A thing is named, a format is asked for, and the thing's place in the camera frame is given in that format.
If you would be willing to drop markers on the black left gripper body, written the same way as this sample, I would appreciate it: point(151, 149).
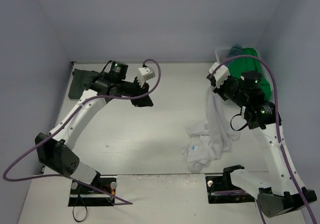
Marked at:
point(139, 91)

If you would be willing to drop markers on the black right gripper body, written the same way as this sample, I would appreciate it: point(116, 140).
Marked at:
point(219, 90)

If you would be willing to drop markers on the grey t shirt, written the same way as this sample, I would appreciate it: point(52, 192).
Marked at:
point(79, 81)

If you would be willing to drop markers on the white t shirt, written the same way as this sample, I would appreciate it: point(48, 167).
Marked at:
point(210, 137)

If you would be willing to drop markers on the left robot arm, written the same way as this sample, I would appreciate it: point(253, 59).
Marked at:
point(55, 149)

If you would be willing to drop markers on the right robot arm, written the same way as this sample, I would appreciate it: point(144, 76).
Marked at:
point(285, 192)

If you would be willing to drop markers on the green t shirt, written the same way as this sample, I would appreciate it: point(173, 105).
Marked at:
point(236, 67)

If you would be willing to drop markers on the white laundry basket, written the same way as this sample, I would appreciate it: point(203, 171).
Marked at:
point(222, 54)

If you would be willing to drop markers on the light blue garment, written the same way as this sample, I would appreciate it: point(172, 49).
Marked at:
point(235, 50)

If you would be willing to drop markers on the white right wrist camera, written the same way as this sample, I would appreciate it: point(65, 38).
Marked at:
point(218, 78)

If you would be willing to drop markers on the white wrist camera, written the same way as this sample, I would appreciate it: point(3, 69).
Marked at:
point(144, 74)
point(218, 78)

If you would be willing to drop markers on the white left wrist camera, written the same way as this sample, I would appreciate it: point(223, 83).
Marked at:
point(144, 74)

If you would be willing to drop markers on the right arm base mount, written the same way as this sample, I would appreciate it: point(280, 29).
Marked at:
point(220, 189)

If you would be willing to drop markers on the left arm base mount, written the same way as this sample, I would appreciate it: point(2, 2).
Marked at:
point(80, 194)

